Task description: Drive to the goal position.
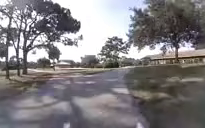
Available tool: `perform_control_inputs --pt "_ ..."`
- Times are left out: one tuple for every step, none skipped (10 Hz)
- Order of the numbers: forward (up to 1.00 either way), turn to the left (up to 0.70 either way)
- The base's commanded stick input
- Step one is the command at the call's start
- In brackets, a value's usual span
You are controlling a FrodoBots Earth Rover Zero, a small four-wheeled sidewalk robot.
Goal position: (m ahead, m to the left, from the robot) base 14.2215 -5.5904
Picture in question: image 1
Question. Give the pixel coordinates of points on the green leafy tree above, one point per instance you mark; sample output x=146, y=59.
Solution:
x=111, y=50

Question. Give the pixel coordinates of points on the grey asphalt path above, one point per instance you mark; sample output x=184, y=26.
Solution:
x=90, y=100

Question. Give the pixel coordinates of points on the small low building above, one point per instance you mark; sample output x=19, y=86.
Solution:
x=63, y=63

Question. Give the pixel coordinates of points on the robot's own part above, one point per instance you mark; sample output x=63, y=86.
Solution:
x=66, y=125
x=139, y=125

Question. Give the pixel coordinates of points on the tall tree with dark crown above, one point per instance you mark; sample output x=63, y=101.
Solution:
x=40, y=20

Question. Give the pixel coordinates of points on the large spreading tree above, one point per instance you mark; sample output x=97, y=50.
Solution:
x=173, y=23

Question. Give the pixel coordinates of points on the grass verge with bare patches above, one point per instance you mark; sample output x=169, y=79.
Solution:
x=176, y=100

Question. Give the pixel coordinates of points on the long low building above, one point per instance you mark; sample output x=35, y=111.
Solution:
x=190, y=55

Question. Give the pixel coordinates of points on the thin-trunked tree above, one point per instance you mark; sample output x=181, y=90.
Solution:
x=6, y=56

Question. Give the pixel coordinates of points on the grass beside path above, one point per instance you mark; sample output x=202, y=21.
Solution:
x=3, y=87

